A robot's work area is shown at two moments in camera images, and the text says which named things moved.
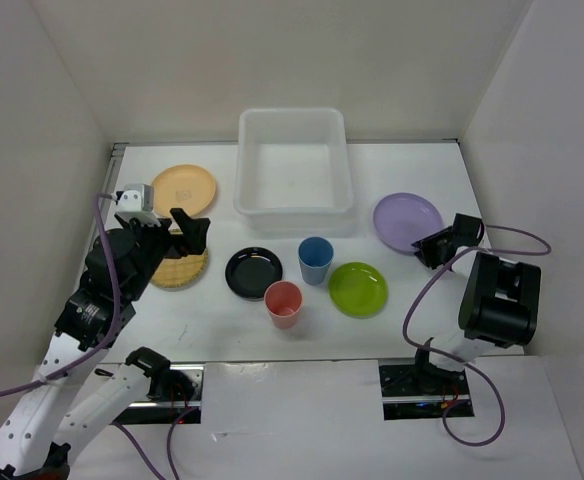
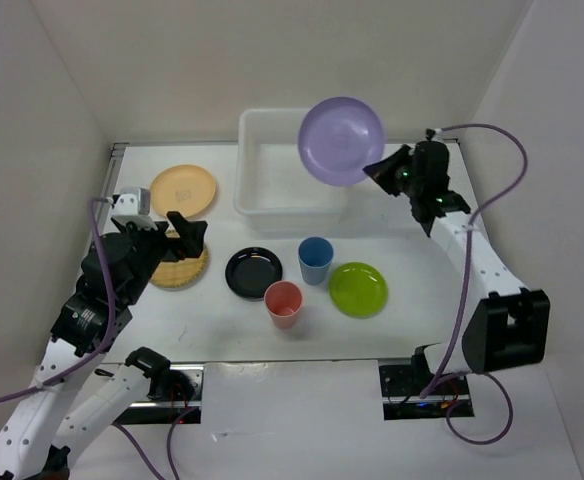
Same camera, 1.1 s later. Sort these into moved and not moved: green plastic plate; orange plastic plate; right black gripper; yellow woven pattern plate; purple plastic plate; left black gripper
Moved: right black gripper; purple plastic plate
Not moved: yellow woven pattern plate; orange plastic plate; left black gripper; green plastic plate
